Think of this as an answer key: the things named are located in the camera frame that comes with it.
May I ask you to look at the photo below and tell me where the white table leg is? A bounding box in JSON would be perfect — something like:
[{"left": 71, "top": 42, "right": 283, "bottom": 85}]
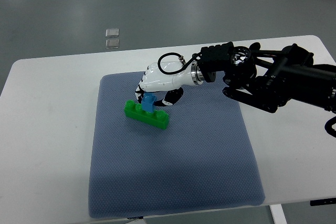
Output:
[{"left": 269, "top": 204, "right": 287, "bottom": 224}]

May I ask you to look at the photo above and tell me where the metal floor plate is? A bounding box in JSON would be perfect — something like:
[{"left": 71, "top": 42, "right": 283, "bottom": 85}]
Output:
[
  {"left": 106, "top": 38, "right": 120, "bottom": 49},
  {"left": 105, "top": 28, "right": 119, "bottom": 38}
]

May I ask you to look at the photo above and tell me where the black label tag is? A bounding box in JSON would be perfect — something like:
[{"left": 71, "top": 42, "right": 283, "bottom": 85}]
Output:
[{"left": 127, "top": 216, "right": 144, "bottom": 220}]

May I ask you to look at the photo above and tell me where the lower metal floor plate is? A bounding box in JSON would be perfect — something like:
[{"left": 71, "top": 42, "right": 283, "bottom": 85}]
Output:
[{"left": 106, "top": 38, "right": 120, "bottom": 49}]

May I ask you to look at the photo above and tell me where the blue-grey fabric mat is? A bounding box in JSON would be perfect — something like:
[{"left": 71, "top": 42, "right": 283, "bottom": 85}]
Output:
[{"left": 88, "top": 72, "right": 265, "bottom": 218}]

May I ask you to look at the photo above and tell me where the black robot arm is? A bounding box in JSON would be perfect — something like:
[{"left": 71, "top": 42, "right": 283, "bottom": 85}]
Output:
[{"left": 171, "top": 42, "right": 335, "bottom": 113}]

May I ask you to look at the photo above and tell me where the green four-stud toy block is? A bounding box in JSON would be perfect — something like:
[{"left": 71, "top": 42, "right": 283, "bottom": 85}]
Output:
[{"left": 124, "top": 100, "right": 170, "bottom": 130}]

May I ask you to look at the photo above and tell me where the blue toy block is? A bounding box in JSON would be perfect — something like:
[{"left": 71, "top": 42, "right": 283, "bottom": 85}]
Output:
[{"left": 141, "top": 92, "right": 157, "bottom": 113}]

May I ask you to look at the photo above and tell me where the black table control panel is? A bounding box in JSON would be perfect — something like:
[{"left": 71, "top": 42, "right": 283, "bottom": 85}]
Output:
[{"left": 310, "top": 198, "right": 336, "bottom": 206}]

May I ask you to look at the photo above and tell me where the upper metal floor plate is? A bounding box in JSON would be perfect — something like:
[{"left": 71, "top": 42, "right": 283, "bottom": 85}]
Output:
[{"left": 105, "top": 28, "right": 119, "bottom": 38}]

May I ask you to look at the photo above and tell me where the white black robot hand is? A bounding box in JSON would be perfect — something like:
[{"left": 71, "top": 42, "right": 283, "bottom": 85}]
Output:
[{"left": 135, "top": 61, "right": 203, "bottom": 106}]

